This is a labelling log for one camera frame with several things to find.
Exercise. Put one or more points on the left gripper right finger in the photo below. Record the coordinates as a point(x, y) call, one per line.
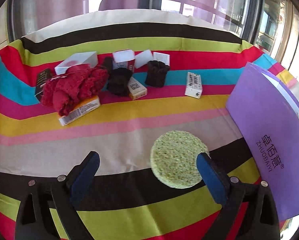
point(223, 192)

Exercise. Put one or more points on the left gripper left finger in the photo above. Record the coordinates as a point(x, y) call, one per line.
point(68, 194)

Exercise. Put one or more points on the round green sponge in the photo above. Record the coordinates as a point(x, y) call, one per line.
point(173, 159)

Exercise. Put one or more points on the orange white long box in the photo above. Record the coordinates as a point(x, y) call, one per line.
point(80, 110)

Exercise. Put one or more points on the red knitted cloth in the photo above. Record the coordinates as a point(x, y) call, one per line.
point(66, 91)

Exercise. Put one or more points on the white box with barcode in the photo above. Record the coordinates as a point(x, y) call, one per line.
point(193, 85)

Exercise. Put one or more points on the white box with QR code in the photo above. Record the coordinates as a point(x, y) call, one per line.
point(136, 89)

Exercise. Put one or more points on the purple cardboard box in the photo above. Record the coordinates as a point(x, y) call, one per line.
point(267, 115)

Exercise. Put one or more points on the small black box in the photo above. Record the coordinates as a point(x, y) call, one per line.
point(42, 78)

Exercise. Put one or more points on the black knitted cloth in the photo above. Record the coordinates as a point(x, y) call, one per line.
point(118, 78)

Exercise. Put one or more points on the striped colourful tablecloth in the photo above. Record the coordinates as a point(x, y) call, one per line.
point(126, 201)

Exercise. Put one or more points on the flat white box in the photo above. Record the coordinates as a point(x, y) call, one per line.
point(78, 59)

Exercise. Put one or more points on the dark brown knitted cloth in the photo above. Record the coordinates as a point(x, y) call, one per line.
point(156, 73)

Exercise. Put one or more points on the red white small box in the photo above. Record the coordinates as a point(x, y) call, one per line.
point(124, 59)

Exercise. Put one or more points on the white box dotted grid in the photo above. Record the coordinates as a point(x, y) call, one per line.
point(162, 57)

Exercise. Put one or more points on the white foam block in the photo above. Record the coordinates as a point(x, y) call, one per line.
point(143, 58)

